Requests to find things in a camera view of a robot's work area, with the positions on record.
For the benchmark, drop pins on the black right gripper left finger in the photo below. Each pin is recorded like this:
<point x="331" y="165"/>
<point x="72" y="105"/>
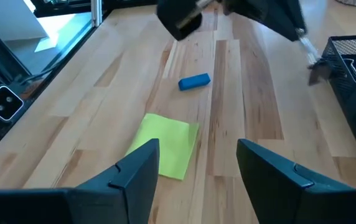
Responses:
<point x="128" y="193"/>

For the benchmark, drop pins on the blue eraser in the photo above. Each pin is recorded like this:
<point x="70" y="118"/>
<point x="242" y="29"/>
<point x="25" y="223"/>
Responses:
<point x="194" y="82"/>

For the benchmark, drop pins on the light grey floor panel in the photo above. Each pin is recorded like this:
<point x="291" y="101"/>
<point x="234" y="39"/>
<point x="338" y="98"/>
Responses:
<point x="10" y="18"/>

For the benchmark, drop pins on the small square table-level camera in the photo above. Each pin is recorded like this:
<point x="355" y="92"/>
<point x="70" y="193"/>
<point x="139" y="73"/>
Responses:
<point x="3" y="102"/>

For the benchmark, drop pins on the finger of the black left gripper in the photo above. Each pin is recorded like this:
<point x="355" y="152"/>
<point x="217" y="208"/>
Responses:
<point x="297" y="21"/>
<point x="259" y="11"/>

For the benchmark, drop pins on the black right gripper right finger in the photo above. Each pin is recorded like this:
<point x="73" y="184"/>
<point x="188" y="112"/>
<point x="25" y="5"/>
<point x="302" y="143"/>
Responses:
<point x="274" y="193"/>

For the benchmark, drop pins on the green sticky note pad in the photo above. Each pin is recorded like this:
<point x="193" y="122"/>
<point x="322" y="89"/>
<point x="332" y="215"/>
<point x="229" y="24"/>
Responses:
<point x="171" y="140"/>

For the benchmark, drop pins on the black binder clip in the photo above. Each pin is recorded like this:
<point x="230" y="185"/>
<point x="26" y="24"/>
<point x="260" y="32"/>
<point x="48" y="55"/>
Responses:
<point x="319" y="73"/>
<point x="351" y="63"/>

